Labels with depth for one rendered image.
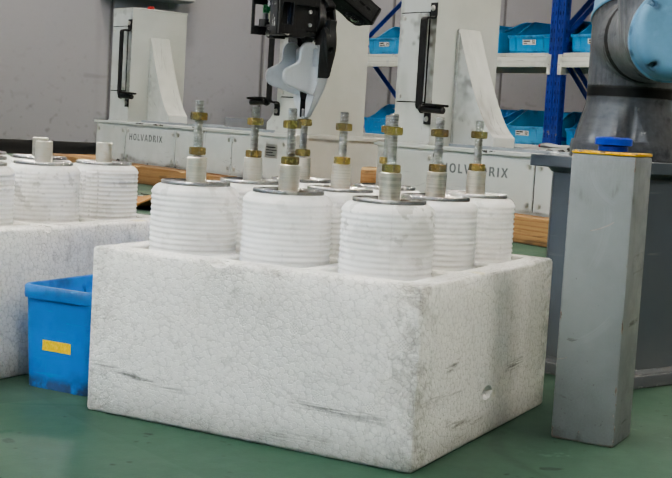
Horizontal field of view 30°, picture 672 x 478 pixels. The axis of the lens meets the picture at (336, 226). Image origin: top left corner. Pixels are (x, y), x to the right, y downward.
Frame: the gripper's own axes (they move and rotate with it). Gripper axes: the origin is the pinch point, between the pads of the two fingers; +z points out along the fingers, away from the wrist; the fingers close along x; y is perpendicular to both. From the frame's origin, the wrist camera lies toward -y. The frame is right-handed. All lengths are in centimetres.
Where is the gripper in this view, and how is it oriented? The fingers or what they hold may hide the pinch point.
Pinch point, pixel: (309, 107)
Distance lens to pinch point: 159.1
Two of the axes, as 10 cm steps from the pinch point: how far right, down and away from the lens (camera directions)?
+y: -8.4, 0.0, -5.4
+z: -0.6, 9.9, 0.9
